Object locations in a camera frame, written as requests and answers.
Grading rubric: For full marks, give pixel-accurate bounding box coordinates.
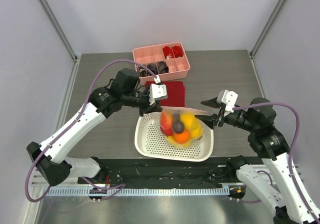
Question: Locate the yellow lemon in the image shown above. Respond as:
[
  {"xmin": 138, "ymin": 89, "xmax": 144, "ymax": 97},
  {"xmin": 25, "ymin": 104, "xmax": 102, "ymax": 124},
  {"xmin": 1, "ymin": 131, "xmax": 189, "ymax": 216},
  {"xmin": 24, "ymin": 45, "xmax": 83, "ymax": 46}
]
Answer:
[{"xmin": 180, "ymin": 112, "xmax": 198, "ymax": 130}]

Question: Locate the red yellow mango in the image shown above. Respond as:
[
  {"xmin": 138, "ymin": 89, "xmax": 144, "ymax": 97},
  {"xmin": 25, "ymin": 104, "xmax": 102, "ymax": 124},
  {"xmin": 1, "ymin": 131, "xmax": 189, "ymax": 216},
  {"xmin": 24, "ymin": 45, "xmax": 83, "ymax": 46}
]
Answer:
[{"xmin": 159, "ymin": 111, "xmax": 173, "ymax": 137}]

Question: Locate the clear zip top bag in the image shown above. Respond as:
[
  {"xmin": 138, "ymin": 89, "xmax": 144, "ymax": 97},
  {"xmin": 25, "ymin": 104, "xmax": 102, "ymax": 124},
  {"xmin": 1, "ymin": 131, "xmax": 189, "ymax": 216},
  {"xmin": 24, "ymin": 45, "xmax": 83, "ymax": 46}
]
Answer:
[{"xmin": 158, "ymin": 106, "xmax": 214, "ymax": 149}]

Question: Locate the small dark plum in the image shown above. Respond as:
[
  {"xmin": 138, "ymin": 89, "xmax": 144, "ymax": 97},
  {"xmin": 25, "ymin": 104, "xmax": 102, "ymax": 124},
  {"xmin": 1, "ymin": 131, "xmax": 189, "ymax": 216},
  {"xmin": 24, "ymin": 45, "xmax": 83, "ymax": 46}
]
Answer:
[{"xmin": 172, "ymin": 121, "xmax": 185, "ymax": 134}]

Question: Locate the orange fruit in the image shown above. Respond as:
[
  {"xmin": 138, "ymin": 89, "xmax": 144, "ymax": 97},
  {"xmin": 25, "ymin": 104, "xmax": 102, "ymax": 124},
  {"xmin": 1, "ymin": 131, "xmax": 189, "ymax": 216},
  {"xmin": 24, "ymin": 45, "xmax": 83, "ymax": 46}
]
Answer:
[{"xmin": 173, "ymin": 130, "xmax": 191, "ymax": 144}]

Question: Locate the yellow banana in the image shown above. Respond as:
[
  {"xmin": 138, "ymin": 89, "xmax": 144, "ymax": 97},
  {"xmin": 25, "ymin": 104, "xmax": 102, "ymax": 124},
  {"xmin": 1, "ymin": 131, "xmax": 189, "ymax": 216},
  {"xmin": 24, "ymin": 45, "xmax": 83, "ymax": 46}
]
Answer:
[{"xmin": 166, "ymin": 135, "xmax": 192, "ymax": 148}]

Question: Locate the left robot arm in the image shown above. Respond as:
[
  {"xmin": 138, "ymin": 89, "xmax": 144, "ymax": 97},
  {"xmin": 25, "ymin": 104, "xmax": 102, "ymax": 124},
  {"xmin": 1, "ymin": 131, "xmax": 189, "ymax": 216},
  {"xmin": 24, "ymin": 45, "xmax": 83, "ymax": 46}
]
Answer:
[{"xmin": 26, "ymin": 68, "xmax": 168, "ymax": 187}]

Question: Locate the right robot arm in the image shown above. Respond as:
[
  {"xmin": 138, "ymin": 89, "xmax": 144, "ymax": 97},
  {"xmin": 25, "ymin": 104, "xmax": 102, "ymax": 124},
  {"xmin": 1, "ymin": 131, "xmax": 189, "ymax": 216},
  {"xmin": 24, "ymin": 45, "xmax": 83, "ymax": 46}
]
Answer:
[{"xmin": 196, "ymin": 97, "xmax": 320, "ymax": 224}]

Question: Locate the white perforated plastic basket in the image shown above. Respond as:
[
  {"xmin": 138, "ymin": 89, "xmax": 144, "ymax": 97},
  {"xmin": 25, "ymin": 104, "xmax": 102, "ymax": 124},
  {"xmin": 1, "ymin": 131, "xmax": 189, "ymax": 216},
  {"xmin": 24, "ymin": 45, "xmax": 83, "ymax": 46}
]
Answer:
[{"xmin": 134, "ymin": 113, "xmax": 214, "ymax": 162}]

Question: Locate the folded red cloth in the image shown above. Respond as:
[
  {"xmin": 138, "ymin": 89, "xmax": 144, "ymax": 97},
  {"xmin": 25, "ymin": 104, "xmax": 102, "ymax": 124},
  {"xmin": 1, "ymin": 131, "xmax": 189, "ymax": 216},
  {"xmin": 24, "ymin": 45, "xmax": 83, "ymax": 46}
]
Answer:
[{"xmin": 159, "ymin": 81, "xmax": 186, "ymax": 107}]

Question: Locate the black white patterned item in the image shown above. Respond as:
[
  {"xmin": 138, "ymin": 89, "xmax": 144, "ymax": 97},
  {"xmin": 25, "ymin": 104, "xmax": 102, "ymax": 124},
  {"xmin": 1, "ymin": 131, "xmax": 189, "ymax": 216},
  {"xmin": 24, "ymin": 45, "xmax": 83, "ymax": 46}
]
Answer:
[{"xmin": 137, "ymin": 66, "xmax": 149, "ymax": 77}]

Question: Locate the dark grey rolled item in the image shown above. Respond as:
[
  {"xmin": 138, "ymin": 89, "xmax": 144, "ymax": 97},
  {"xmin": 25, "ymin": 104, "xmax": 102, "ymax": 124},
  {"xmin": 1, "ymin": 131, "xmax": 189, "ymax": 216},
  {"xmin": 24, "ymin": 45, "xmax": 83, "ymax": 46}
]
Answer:
[{"xmin": 147, "ymin": 63, "xmax": 158, "ymax": 75}]

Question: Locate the dark brown rolled item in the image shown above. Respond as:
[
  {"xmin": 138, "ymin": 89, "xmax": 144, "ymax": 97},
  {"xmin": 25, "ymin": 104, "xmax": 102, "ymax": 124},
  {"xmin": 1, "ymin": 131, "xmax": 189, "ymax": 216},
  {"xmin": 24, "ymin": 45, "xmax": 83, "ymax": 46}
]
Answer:
[{"xmin": 156, "ymin": 61, "xmax": 169, "ymax": 74}]

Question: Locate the pink divided organizer box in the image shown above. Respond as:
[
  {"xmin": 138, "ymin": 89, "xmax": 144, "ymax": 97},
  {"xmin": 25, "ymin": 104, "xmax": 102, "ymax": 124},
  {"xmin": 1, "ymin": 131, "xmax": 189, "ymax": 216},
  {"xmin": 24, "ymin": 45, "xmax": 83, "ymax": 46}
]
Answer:
[{"xmin": 132, "ymin": 41, "xmax": 190, "ymax": 81}]

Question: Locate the red item in organizer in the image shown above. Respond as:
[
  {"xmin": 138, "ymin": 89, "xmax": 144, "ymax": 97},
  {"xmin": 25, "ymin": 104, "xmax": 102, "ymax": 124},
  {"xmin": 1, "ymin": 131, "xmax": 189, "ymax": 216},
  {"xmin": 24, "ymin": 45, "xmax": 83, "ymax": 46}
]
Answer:
[
  {"xmin": 162, "ymin": 46, "xmax": 174, "ymax": 60},
  {"xmin": 172, "ymin": 45, "xmax": 184, "ymax": 58}
]

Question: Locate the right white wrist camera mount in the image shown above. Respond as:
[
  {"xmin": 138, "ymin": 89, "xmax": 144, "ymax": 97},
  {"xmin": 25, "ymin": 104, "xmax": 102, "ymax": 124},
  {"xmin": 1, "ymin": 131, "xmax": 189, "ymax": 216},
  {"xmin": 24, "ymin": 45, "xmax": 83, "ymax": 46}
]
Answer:
[{"xmin": 216, "ymin": 90, "xmax": 238, "ymax": 117}]

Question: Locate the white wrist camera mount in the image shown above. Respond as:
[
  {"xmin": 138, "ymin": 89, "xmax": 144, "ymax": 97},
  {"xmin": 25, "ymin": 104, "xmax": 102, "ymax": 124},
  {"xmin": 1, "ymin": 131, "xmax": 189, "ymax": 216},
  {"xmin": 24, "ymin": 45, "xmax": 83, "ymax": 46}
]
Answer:
[
  {"xmin": 216, "ymin": 90, "xmax": 238, "ymax": 117},
  {"xmin": 149, "ymin": 75, "xmax": 168, "ymax": 106}
]

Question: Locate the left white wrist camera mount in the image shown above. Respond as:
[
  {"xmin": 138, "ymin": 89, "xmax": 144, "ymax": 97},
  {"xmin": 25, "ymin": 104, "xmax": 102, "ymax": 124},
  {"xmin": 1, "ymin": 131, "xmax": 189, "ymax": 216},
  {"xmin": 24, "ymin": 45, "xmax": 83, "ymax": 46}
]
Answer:
[{"xmin": 149, "ymin": 75, "xmax": 168, "ymax": 106}]

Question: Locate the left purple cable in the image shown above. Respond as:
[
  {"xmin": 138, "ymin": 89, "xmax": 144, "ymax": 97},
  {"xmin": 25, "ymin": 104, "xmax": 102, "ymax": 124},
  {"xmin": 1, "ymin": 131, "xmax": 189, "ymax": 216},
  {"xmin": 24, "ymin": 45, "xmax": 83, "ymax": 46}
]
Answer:
[{"xmin": 24, "ymin": 58, "xmax": 161, "ymax": 203}]

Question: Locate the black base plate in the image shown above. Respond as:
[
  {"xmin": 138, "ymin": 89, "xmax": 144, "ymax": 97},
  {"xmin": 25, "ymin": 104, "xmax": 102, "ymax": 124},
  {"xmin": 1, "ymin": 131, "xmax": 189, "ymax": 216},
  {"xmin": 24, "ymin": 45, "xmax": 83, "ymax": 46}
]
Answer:
[{"xmin": 89, "ymin": 155, "xmax": 260, "ymax": 190}]

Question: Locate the white slotted cable duct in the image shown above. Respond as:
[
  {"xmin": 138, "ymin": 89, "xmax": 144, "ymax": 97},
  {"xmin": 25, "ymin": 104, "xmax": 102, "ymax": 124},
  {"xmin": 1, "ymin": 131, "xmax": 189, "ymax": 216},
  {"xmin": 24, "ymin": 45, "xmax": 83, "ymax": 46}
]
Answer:
[{"xmin": 47, "ymin": 186, "xmax": 230, "ymax": 197}]

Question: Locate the right aluminium frame post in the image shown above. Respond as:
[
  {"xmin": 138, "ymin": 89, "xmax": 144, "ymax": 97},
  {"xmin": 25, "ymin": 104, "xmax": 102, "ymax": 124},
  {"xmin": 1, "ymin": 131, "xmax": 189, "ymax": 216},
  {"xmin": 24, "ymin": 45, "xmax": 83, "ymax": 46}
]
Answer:
[{"xmin": 249, "ymin": 0, "xmax": 288, "ymax": 58}]

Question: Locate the aluminium frame post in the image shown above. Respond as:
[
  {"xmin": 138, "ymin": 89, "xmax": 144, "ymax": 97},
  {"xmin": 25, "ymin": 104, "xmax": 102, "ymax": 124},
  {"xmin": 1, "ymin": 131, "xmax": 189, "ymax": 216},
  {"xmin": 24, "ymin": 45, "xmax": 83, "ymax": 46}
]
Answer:
[
  {"xmin": 249, "ymin": 0, "xmax": 288, "ymax": 58},
  {"xmin": 38, "ymin": 0, "xmax": 77, "ymax": 61}
]

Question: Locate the left aluminium frame post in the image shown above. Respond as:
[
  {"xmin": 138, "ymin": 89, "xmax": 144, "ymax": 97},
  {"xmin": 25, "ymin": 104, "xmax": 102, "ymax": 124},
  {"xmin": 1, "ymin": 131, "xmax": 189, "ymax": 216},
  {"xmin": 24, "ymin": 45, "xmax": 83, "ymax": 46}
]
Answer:
[{"xmin": 38, "ymin": 0, "xmax": 77, "ymax": 61}]

